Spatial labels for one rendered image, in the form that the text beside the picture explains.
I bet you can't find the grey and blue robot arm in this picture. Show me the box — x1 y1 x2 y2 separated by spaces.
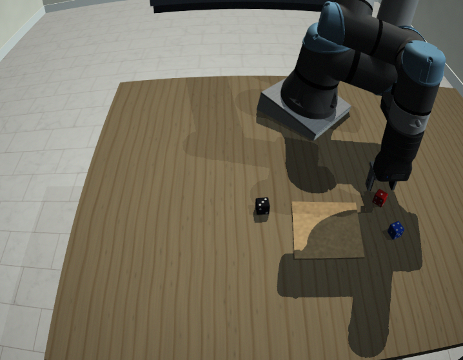
281 0 446 119

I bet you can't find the red die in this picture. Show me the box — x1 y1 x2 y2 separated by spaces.
372 189 388 207

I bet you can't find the tan flat mat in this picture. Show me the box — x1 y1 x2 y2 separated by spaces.
291 201 365 260

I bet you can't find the black die with white pips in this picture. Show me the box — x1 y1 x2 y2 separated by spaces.
255 197 270 215

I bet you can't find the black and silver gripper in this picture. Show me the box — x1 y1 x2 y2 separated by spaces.
365 83 430 191

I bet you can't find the blue die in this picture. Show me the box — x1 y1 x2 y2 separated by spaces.
388 221 404 240

